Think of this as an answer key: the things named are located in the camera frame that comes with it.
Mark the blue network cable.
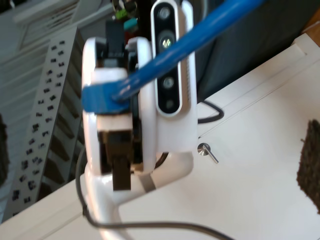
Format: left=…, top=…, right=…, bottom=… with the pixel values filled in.
left=81, top=0, right=266, bottom=115

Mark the silver lever latch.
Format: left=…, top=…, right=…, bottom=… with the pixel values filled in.
left=196, top=142, right=220, bottom=165

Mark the white power strip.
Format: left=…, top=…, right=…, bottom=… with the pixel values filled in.
left=11, top=37, right=76, bottom=218

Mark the gripper camera bar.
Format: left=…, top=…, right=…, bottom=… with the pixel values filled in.
left=149, top=0, right=199, bottom=154

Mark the looped black cable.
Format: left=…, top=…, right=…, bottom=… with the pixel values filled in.
left=197, top=99, right=225, bottom=124

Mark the thin black cable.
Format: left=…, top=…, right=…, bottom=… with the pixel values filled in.
left=76, top=147, right=241, bottom=240

